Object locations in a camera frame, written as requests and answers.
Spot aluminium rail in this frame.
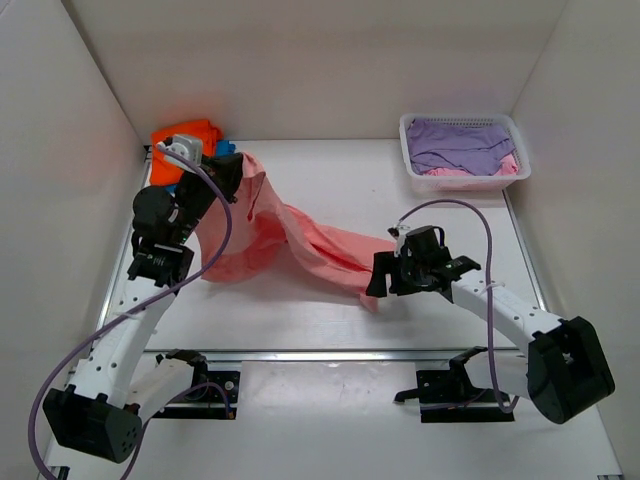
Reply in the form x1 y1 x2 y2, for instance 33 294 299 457
144 348 526 363
95 144 152 330

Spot pink t-shirt in basket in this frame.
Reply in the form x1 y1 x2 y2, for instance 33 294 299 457
420 154 519 177

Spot folded orange t-shirt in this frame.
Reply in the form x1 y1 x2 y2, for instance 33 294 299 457
149 118 224 188

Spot left aluminium rail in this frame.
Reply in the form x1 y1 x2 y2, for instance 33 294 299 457
95 144 152 330

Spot front aluminium rail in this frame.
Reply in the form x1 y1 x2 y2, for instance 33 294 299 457
144 348 526 363

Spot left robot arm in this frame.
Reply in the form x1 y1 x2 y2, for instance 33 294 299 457
39 153 243 464

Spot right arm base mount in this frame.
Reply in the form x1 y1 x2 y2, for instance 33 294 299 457
394 347 515 424

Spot folded blue t-shirt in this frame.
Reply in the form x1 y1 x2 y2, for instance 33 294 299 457
176 139 237 182

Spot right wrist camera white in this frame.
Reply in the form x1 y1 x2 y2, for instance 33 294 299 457
387 224 411 252

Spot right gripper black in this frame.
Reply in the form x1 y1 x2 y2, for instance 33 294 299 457
366 250 428 298

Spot purple t-shirt in basket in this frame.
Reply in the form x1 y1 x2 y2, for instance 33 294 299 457
406 119 516 175

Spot salmon pink t-shirt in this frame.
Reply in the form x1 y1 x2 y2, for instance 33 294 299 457
202 154 394 313

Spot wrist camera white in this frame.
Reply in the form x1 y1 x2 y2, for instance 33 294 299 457
155 134 203 169
387 224 411 252

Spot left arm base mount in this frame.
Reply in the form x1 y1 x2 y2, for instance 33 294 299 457
154 349 241 420

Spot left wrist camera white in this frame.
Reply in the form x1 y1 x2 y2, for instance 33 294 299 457
155 134 203 169

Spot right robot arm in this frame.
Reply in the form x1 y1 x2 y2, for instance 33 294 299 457
366 226 615 424

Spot white plastic basket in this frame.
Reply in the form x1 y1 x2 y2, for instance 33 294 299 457
399 113 531 194

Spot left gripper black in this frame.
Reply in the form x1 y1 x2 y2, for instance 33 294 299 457
177 145 254 234

